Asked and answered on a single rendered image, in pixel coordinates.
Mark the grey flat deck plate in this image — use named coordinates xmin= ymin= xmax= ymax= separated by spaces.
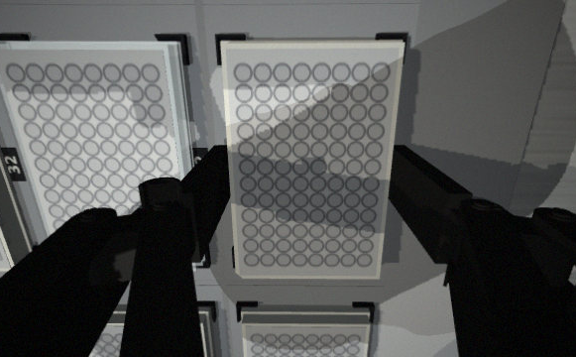
xmin=0 ymin=0 xmax=566 ymax=357

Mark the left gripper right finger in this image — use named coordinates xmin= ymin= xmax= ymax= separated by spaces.
xmin=389 ymin=145 xmax=576 ymax=357

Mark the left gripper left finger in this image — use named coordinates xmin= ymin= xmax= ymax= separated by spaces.
xmin=0 ymin=145 xmax=230 ymax=357

